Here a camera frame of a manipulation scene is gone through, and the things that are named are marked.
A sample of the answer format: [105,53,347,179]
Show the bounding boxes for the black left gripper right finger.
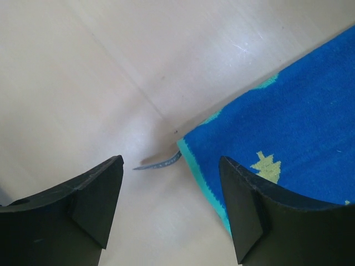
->
[219,156,354,265]

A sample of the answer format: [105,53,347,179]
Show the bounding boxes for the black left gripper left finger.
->
[1,155,124,265]

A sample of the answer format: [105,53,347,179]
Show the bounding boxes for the yellow towel teal trim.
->
[132,25,355,236]

